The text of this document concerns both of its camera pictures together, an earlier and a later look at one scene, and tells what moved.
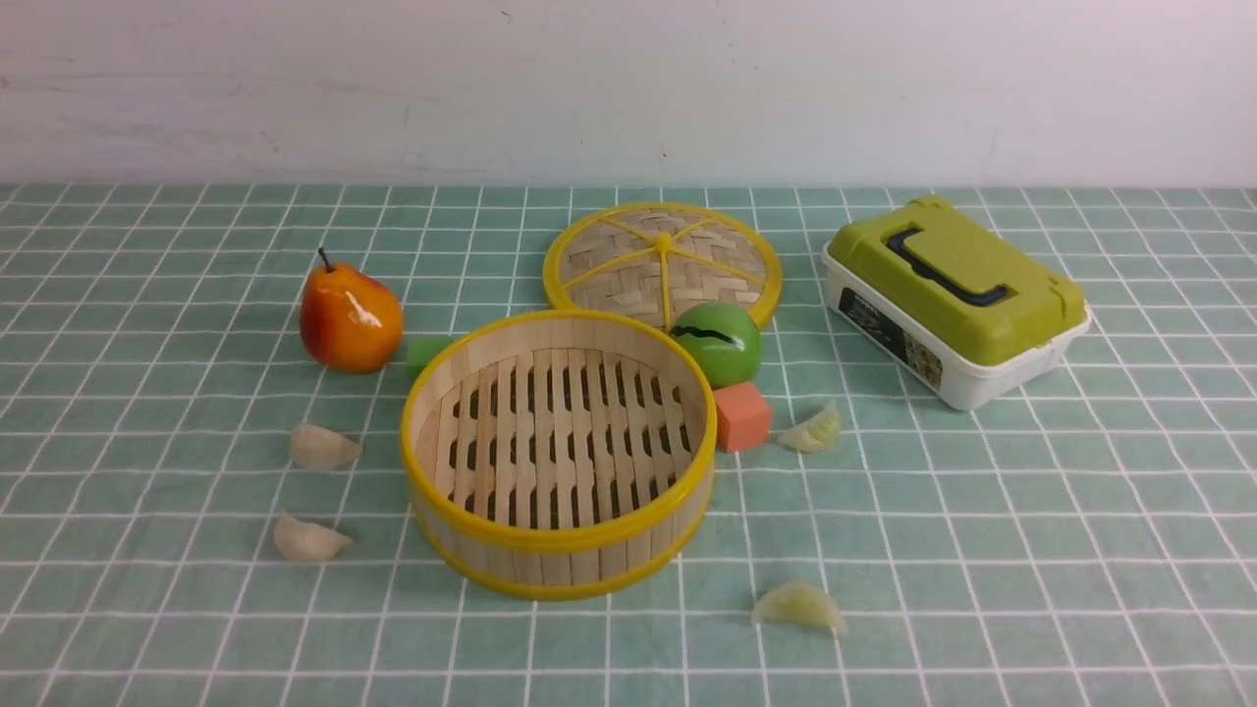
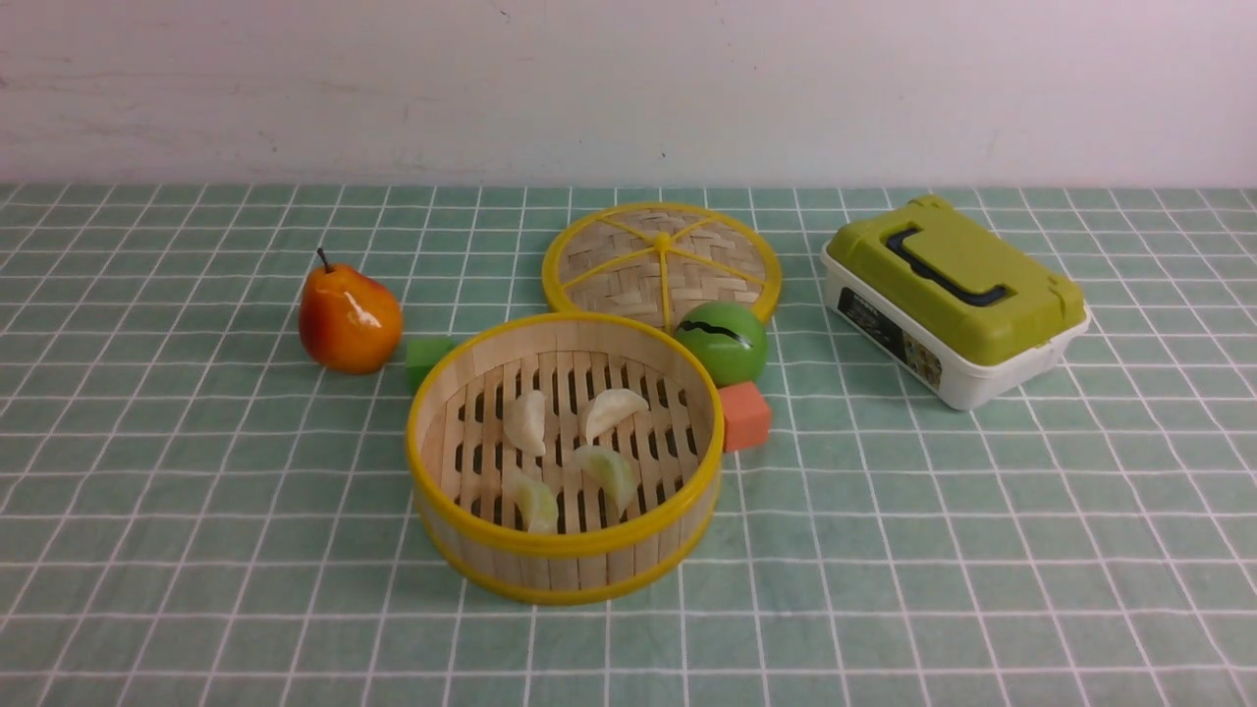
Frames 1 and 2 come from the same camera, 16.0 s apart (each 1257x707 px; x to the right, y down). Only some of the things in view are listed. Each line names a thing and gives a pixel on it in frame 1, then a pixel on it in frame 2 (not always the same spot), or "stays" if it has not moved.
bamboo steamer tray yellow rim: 560,454 stays
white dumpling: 317,447 to 523,422
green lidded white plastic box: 946,302 stays
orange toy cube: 742,417 stays
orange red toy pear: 351,321 stays
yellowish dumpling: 815,433 to 612,468
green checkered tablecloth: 194,513 stays
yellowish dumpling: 799,602 to 540,499
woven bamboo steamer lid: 658,259 stays
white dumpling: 305,541 to 610,407
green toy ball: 723,339 stays
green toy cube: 420,351 stays
